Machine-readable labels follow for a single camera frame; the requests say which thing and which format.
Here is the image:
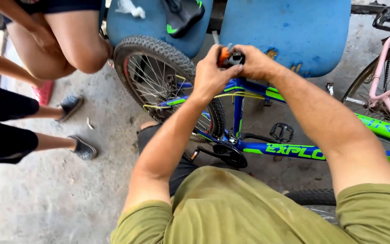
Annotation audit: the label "person's right hand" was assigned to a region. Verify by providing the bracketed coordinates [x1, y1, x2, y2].
[232, 44, 284, 82]

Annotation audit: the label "person's left hand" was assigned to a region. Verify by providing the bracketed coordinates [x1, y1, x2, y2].
[193, 44, 244, 104]

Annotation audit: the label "black seat clamp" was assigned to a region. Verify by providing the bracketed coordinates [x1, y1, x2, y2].
[228, 52, 246, 66]

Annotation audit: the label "orange handled screwdriver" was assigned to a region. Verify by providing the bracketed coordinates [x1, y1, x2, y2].
[212, 30, 232, 68]

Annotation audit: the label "blue plastic chair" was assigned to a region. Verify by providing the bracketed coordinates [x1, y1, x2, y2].
[106, 0, 214, 59]
[219, 0, 352, 79]

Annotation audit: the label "black green bicycle saddle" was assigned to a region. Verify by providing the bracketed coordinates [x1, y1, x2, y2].
[163, 0, 206, 39]

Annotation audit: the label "black bicycle pedal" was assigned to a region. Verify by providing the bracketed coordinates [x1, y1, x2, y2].
[269, 123, 295, 143]

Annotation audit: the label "knobby black bicycle wheel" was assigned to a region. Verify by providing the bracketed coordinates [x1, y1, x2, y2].
[114, 35, 227, 143]

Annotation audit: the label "white crumpled rag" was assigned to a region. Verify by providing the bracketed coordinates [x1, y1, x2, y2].
[115, 0, 146, 19]

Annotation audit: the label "person's dark shorts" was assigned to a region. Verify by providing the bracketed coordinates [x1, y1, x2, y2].
[137, 123, 200, 198]

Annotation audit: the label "pink bicycle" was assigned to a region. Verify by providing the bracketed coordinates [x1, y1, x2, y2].
[341, 7, 390, 129]

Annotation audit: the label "person's olive green shirt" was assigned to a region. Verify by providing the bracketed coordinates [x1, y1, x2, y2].
[110, 165, 390, 244]

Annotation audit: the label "black bicycle tyre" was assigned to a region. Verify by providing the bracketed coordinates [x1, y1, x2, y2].
[284, 189, 338, 225]

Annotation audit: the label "grey blue shoe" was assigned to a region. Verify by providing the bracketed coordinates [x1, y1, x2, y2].
[55, 94, 84, 123]
[69, 135, 98, 161]

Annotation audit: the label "red sandal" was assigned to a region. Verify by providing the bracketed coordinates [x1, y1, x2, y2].
[31, 80, 55, 106]

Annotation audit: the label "yellow bicycle cable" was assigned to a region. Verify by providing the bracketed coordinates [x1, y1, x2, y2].
[143, 91, 267, 113]

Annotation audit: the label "black crank with chainring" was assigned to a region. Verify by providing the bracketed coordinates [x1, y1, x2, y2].
[190, 142, 248, 169]

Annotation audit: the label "blue green bicycle frame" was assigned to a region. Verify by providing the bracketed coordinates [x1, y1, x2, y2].
[144, 77, 390, 171]

